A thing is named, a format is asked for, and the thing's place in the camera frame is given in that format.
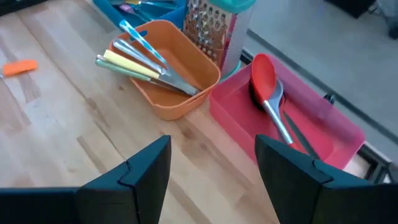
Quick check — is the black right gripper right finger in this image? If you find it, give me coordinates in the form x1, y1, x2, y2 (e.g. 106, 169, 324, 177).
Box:
254, 134, 371, 224

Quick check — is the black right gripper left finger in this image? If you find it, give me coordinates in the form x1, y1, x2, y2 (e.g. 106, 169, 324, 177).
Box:
77, 134, 173, 224

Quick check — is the grey kitchen spatula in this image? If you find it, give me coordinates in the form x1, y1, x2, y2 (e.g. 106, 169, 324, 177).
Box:
282, 110, 322, 160

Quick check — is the red spoon steel handle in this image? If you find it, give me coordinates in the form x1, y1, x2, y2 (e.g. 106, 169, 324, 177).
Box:
249, 52, 308, 153

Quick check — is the green-handled table knife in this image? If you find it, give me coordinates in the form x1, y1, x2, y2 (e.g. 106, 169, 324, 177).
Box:
95, 58, 187, 94

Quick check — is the yellow-handled table knife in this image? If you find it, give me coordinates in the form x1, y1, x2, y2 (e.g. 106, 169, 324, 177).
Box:
95, 49, 187, 91

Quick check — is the all-steel table knife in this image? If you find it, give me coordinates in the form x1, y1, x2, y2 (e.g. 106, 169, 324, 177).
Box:
112, 38, 201, 96

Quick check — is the blue-striped handle table knife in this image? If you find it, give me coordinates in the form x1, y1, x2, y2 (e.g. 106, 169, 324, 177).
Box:
119, 19, 175, 78

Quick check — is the pink spatula clear handle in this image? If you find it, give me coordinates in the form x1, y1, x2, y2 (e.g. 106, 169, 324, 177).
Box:
117, 2, 135, 16

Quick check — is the pink plastic bin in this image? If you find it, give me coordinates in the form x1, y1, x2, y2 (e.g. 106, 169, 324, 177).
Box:
208, 52, 366, 170

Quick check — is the orange plastic bin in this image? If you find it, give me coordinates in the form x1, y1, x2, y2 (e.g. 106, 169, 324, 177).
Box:
108, 19, 222, 121

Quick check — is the blue plastic bin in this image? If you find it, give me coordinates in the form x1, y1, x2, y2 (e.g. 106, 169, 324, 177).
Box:
91, 0, 187, 30

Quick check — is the black background object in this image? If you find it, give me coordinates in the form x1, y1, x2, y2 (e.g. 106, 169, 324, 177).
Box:
323, 0, 377, 19

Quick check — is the orange-handled small tool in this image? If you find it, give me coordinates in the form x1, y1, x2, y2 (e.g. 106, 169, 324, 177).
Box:
0, 58, 39, 78

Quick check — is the steel box grater teal handle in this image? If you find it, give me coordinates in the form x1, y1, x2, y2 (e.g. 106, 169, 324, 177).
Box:
182, 0, 258, 78

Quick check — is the black table frame rail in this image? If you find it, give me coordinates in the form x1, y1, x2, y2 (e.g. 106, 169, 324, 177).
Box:
0, 0, 48, 17

